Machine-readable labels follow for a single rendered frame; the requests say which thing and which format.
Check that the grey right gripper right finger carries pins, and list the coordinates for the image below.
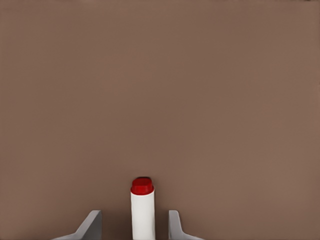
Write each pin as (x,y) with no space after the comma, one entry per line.
(175,226)

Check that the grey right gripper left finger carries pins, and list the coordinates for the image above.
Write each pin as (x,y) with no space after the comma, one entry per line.
(90,226)

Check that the white marker with red end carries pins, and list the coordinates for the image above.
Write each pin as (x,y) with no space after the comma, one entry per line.
(143,215)

